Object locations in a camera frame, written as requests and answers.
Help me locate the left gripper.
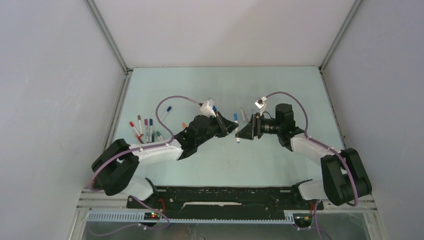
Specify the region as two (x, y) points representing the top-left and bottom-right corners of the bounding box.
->
(195, 111), (238, 147)

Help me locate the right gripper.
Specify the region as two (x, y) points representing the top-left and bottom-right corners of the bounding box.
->
(235, 113), (282, 141)

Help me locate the yellow pen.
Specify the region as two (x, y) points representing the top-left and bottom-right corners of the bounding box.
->
(240, 107), (247, 122)

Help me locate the dark blue cap pen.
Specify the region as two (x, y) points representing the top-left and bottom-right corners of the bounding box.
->
(158, 106), (172, 123)

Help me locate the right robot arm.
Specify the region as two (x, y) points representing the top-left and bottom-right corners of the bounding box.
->
(235, 103), (372, 209)

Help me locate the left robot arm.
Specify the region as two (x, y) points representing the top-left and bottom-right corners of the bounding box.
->
(90, 111), (239, 208)

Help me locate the maroon pen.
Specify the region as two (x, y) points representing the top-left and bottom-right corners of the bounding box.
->
(137, 115), (144, 137)

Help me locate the red pen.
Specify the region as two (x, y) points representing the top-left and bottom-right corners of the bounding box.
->
(129, 121), (144, 144)

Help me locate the right controller board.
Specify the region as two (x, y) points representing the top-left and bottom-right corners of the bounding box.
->
(294, 216), (311, 224)

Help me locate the controller board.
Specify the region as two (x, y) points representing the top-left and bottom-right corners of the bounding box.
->
(294, 216), (311, 224)
(143, 212), (162, 221)

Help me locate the left controller board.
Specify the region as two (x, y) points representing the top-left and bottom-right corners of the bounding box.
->
(143, 212), (162, 221)

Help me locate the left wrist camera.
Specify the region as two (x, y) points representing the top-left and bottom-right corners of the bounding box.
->
(200, 98), (216, 118)

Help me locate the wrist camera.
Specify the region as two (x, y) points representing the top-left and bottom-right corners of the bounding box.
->
(200, 98), (216, 118)
(254, 96), (267, 117)

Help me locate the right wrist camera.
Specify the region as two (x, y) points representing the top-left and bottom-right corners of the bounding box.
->
(254, 96), (267, 117)

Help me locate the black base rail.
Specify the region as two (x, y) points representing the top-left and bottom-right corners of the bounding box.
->
(145, 186), (316, 220)

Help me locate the white cable duct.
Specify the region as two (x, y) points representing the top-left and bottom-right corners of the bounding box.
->
(86, 211), (295, 224)

